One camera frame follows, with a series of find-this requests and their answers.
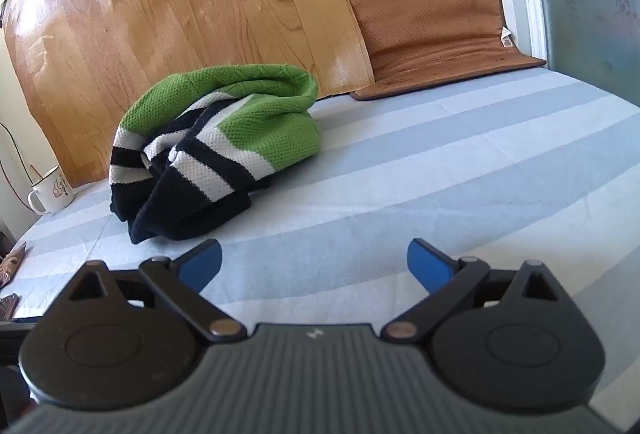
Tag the striped blue bed sheet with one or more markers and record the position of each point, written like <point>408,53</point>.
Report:
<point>425,174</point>

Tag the white mug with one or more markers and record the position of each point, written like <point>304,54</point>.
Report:
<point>52,191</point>

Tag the wood-pattern board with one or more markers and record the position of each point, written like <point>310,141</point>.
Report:
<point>200,14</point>

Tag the brown floor mat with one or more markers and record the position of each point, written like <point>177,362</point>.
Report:
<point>430,19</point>

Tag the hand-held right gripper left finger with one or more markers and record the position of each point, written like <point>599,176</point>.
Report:
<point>202,261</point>

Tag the green navy white striped sweater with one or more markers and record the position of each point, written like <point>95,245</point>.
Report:
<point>260,124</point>

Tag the small brown object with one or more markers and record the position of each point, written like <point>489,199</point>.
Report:
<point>11,264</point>

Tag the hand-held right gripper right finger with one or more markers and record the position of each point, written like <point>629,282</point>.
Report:
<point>427,264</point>

